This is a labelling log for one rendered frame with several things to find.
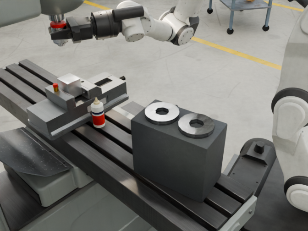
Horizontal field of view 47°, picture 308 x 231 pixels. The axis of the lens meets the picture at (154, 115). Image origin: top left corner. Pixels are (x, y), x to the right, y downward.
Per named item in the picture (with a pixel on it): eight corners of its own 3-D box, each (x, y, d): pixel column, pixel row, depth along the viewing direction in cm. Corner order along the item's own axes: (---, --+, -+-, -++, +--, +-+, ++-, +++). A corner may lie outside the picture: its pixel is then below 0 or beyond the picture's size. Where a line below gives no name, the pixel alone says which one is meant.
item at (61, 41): (68, 38, 113) (65, 22, 110) (68, 43, 109) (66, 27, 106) (53, 39, 112) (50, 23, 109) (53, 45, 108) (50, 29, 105)
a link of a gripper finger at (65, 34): (49, 30, 105) (70, 27, 107) (51, 41, 107) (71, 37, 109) (50, 33, 104) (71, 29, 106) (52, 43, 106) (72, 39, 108)
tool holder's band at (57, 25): (65, 22, 110) (65, 19, 109) (66, 27, 106) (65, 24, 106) (50, 23, 109) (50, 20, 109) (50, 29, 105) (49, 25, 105)
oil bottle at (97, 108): (100, 119, 123) (96, 92, 116) (107, 124, 120) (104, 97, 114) (90, 124, 120) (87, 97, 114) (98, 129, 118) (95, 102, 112)
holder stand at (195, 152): (156, 149, 110) (155, 94, 98) (221, 176, 100) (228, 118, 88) (133, 172, 101) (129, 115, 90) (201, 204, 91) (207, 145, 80)
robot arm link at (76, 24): (63, 9, 112) (100, 4, 115) (68, 38, 117) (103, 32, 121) (70, 22, 102) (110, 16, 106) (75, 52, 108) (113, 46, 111)
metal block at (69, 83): (72, 87, 124) (69, 72, 121) (82, 93, 121) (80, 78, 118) (59, 93, 121) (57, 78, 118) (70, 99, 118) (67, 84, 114)
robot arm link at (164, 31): (134, 28, 127) (163, 36, 143) (152, 44, 123) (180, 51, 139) (150, 2, 123) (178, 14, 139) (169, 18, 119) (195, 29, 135)
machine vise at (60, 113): (104, 85, 142) (102, 60, 136) (130, 98, 134) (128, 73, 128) (27, 123, 122) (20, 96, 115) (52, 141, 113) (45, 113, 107)
